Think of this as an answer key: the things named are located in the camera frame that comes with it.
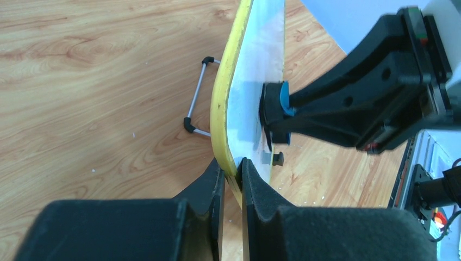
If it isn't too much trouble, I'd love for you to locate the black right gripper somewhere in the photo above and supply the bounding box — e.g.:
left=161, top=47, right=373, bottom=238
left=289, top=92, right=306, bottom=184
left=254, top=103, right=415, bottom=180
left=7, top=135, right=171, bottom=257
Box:
left=273, top=7, right=454, bottom=154

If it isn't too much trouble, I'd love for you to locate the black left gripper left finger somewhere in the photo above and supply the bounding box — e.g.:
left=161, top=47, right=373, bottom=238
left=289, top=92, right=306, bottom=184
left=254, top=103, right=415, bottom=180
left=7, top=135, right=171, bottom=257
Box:
left=14, top=160, right=225, bottom=260

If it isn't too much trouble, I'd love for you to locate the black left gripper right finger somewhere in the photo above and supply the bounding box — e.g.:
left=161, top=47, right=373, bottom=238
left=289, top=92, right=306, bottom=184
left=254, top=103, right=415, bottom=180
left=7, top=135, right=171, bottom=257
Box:
left=241, top=158, right=437, bottom=260

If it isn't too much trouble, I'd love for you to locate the blue black whiteboard eraser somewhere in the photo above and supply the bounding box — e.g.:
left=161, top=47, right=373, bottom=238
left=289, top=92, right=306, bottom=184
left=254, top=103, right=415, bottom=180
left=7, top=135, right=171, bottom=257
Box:
left=259, top=81, right=295, bottom=152

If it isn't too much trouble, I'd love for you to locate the yellow framed whiteboard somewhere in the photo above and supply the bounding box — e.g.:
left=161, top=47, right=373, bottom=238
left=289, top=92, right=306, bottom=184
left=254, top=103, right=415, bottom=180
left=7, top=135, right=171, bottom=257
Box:
left=210, top=1, right=285, bottom=203

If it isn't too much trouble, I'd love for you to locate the grey wire whiteboard stand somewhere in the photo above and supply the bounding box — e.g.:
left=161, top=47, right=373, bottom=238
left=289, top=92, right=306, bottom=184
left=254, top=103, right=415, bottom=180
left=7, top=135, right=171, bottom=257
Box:
left=183, top=56, right=221, bottom=137

